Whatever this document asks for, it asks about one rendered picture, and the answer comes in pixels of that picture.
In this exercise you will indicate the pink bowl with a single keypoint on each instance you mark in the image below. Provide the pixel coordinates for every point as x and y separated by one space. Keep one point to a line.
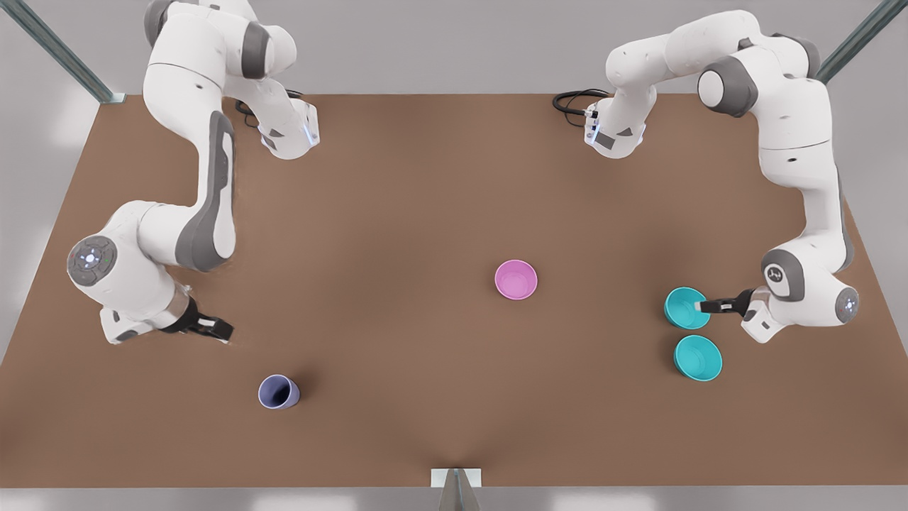
516 279

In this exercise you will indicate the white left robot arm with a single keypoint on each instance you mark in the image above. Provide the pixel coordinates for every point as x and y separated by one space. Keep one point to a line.
794 121

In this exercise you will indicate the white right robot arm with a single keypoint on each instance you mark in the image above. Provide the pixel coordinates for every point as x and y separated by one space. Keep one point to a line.
206 177

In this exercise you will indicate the purple cup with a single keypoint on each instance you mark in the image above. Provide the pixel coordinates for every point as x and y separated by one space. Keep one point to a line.
277 392

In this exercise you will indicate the teal bowl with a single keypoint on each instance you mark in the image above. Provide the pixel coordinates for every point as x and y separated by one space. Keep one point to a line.
683 309
698 358

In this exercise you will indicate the silver frame post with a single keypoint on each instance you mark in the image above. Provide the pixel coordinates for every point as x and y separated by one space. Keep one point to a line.
455 490
860 39
60 51

